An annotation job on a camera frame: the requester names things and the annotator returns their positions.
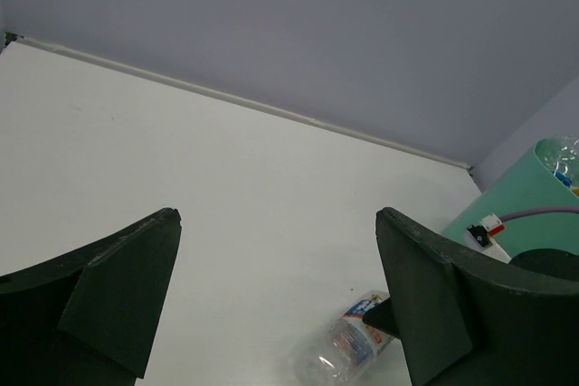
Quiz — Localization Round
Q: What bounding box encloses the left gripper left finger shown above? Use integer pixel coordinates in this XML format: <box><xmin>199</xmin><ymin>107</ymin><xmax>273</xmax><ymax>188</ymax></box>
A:
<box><xmin>1</xmin><ymin>208</ymin><xmax>182</xmax><ymax>385</ymax></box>

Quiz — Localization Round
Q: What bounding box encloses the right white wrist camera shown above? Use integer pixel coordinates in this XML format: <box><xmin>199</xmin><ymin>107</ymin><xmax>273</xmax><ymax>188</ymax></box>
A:
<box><xmin>463</xmin><ymin>214</ymin><xmax>511</xmax><ymax>263</ymax></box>

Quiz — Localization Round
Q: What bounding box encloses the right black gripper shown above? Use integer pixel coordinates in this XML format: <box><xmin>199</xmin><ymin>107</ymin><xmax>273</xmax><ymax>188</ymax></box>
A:
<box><xmin>509</xmin><ymin>248</ymin><xmax>579</xmax><ymax>280</ymax></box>

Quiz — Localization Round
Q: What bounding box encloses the blue label clear bottle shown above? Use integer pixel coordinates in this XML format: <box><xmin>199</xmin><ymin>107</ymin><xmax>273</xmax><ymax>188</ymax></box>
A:
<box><xmin>537</xmin><ymin>136</ymin><xmax>578</xmax><ymax>188</ymax></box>

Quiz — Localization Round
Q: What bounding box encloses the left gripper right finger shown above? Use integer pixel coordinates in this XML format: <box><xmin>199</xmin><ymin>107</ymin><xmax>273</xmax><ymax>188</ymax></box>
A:
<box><xmin>375</xmin><ymin>208</ymin><xmax>578</xmax><ymax>385</ymax></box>

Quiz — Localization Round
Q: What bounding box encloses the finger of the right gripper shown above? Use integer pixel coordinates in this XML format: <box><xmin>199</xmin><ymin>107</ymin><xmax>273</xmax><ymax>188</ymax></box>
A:
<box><xmin>362</xmin><ymin>297</ymin><xmax>399</xmax><ymax>338</ymax></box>

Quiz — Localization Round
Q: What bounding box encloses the green plastic bin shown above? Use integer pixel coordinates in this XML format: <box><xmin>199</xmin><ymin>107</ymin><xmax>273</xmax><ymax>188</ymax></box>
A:
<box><xmin>442</xmin><ymin>139</ymin><xmax>578</xmax><ymax>258</ymax></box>

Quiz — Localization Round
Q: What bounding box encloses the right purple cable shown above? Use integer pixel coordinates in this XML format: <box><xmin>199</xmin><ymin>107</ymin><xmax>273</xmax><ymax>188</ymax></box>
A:
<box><xmin>499</xmin><ymin>206</ymin><xmax>579</xmax><ymax>227</ymax></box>

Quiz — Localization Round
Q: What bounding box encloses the white blue label bottle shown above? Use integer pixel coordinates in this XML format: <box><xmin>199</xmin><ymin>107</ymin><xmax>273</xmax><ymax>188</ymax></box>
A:
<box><xmin>292</xmin><ymin>291</ymin><xmax>394</xmax><ymax>385</ymax></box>

